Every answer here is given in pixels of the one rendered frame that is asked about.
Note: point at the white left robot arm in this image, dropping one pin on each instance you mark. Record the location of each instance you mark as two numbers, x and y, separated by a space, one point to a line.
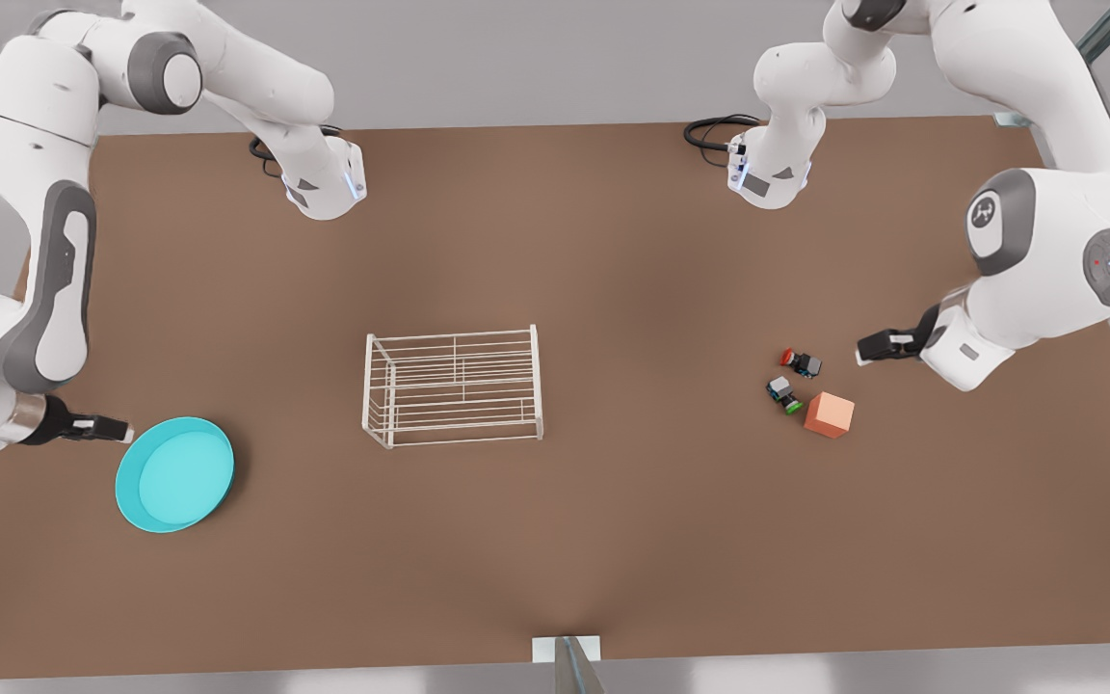
1046 231

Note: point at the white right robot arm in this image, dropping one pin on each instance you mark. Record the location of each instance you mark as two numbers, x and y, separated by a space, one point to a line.
44 241

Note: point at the turquoise plate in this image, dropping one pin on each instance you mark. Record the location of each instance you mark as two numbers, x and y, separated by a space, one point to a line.
175 474

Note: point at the orange cube block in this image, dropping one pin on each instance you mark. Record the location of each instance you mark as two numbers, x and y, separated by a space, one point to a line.
829 414

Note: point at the red button switch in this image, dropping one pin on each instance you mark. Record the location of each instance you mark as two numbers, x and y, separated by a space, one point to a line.
801 362

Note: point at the green button switch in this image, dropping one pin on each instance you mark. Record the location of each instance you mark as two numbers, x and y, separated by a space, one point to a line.
784 394

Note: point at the silver frame post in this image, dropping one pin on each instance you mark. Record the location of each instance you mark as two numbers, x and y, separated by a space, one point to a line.
569 665
1099 39

